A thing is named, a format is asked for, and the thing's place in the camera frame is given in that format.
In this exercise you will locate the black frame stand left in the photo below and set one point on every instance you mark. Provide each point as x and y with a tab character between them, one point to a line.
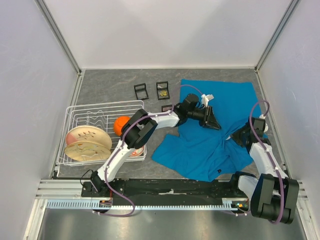
141	92

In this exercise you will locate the blue t-shirt garment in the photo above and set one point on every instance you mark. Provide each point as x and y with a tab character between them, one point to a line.
203	154

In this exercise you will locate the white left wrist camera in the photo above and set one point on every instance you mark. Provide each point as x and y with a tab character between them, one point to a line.
205	98

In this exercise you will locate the pink beige floral plate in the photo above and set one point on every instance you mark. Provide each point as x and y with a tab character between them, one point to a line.
88	133

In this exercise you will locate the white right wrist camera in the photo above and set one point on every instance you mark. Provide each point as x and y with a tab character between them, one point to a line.
266	127

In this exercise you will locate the white red patterned bowl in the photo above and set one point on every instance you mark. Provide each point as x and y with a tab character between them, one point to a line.
137	152

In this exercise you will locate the white wire dish rack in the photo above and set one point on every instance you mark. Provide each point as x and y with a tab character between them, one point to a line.
99	115

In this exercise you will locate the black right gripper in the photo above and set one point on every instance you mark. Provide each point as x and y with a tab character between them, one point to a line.
235	135

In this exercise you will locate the slotted cable duct rail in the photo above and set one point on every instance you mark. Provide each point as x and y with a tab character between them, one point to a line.
90	204

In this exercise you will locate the black frame stand near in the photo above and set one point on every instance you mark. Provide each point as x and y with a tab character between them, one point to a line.
167	108

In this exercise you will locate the orange bowl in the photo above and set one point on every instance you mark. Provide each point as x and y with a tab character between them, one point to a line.
119	123

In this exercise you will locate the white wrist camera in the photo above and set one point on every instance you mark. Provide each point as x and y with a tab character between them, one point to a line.
266	127
205	98

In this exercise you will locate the black frame stand middle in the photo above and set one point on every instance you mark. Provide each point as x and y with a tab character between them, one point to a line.
162	86

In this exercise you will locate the black frame stand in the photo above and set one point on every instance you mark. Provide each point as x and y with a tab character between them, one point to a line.
167	108
162	86
141	92

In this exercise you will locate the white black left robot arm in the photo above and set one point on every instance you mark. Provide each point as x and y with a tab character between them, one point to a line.
139	128

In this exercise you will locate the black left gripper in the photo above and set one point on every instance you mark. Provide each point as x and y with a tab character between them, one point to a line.
209	120

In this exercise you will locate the cream floral plate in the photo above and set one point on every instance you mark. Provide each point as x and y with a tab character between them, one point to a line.
87	151

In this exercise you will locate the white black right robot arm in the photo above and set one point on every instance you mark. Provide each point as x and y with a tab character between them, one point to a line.
273	194

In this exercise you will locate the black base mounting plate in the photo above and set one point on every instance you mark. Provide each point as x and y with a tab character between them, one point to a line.
135	186

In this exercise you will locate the gold leaf brooch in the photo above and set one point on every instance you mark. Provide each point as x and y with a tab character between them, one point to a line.
163	93

